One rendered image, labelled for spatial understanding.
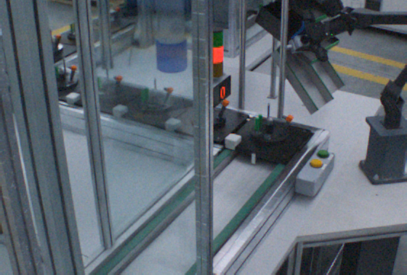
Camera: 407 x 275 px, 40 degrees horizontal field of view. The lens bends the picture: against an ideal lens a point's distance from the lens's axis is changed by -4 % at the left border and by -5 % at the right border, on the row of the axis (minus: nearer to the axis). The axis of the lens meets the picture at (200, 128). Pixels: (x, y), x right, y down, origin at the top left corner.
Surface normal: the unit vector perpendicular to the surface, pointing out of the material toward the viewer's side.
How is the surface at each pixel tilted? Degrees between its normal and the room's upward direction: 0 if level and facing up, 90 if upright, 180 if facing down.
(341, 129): 0
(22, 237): 90
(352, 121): 0
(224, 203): 0
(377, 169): 90
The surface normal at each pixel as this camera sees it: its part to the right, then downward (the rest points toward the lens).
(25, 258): 0.87, 0.23
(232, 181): -0.01, -0.88
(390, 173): 0.13, 0.47
